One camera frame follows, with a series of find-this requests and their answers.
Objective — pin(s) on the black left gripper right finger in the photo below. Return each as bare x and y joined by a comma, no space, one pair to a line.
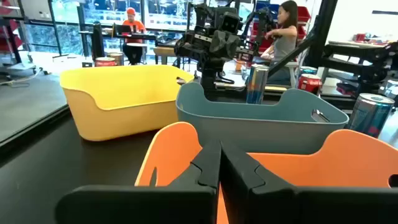
311,205

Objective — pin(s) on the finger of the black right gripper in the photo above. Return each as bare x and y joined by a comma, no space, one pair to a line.
232,45
218,46

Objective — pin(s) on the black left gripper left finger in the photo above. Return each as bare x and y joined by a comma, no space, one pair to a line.
140,205

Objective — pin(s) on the blue silver energy drink can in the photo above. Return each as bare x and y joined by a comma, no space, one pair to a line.
370,115
257,84
308,70

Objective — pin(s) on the orange plastic bin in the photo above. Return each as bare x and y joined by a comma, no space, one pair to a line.
342,161

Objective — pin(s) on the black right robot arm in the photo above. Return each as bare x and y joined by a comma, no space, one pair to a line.
211,74

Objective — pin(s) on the person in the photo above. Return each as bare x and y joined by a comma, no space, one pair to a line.
284,43
133,26

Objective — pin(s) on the white round side table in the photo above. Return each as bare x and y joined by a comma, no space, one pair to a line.
136,44

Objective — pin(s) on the black laptop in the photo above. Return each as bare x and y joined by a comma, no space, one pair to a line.
122,29

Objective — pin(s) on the yellow plastic bin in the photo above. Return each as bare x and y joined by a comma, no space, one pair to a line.
124,93

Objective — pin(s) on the blue-grey plastic bin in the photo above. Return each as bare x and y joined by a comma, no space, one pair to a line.
248,133

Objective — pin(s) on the black floor pillar stand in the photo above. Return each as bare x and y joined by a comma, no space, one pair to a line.
97,40

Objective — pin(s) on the dark background desk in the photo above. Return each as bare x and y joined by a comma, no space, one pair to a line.
93,32

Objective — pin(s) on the red rack shelf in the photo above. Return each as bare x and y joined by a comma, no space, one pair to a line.
11,31

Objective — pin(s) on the black rig frame brace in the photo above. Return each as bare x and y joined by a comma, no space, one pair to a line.
317,31

